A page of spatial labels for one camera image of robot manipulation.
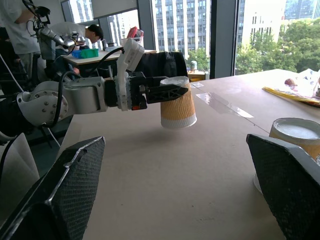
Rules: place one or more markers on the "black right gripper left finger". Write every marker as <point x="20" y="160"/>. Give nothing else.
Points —
<point x="72" y="180"/>

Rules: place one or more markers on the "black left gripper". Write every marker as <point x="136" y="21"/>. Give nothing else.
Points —
<point x="136" y="90"/>

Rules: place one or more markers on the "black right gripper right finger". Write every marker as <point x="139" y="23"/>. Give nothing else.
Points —
<point x="287" y="185"/>

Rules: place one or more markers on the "orange ribbed paper cup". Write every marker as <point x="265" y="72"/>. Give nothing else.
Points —
<point x="295" y="132"/>
<point x="178" y="113"/>

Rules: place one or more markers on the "black cloth over chair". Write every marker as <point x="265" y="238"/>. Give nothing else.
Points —
<point x="162" y="65"/>

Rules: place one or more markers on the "short clear tape strip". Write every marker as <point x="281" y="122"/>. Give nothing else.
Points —
<point x="197" y="85"/>

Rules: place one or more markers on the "yellow box by window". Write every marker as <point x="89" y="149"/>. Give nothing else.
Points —
<point x="197" y="76"/>

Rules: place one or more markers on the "small cup on windowsill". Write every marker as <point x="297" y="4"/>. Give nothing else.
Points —
<point x="193" y="66"/>

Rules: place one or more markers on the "pale grey robot torso panel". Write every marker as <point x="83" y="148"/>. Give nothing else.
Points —
<point x="17" y="172"/>

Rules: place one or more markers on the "white basket with red contents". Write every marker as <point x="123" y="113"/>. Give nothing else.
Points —
<point x="135" y="37"/>

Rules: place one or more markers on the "long clear tape strip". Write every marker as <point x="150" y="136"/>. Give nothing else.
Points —
<point x="223" y="105"/>

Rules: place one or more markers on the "background work table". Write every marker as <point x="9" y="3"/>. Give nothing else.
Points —
<point x="105" y="56"/>

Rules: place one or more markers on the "green plastic bin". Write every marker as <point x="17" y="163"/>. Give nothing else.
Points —
<point x="89" y="53"/>

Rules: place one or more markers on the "yellow flat snack packet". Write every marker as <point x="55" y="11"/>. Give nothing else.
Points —
<point x="287" y="96"/>

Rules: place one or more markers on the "blue plastic bin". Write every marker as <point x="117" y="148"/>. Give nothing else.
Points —
<point x="76" y="54"/>

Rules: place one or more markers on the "seated person in white shirt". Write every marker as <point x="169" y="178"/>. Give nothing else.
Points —
<point x="86" y="31"/>

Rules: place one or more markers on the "white plastic bag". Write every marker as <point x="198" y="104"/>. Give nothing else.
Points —
<point x="306" y="80"/>

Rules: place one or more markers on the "standing person in white shirt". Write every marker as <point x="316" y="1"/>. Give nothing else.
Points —
<point x="17" y="27"/>

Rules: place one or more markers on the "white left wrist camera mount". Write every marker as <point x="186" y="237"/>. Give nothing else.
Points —
<point x="131" y="56"/>

